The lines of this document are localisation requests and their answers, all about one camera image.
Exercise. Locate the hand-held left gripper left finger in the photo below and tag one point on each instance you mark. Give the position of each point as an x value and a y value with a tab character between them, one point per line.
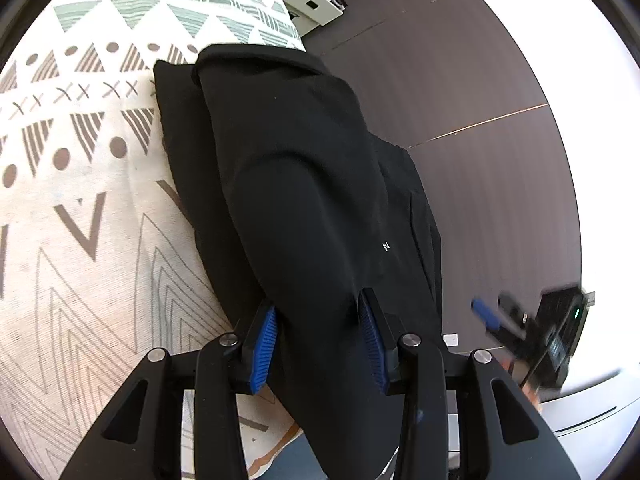
262	345

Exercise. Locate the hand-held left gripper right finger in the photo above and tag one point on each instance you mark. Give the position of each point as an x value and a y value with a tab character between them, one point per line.
375	340

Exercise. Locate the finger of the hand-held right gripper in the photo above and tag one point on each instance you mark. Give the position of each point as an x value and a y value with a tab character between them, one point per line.
486	314
512	310

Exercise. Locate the black button-up shirt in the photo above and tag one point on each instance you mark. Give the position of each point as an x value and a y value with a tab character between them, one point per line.
300	185

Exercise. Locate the folded black clothes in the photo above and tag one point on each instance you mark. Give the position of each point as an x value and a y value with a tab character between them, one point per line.
180	125

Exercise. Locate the white cabinet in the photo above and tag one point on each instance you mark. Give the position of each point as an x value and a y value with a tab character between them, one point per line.
585	405

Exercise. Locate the white geometric patterned blanket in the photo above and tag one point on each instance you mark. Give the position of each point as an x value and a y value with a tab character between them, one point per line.
100	260

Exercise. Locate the white wall socket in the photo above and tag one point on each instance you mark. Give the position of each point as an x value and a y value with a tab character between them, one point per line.
452	340

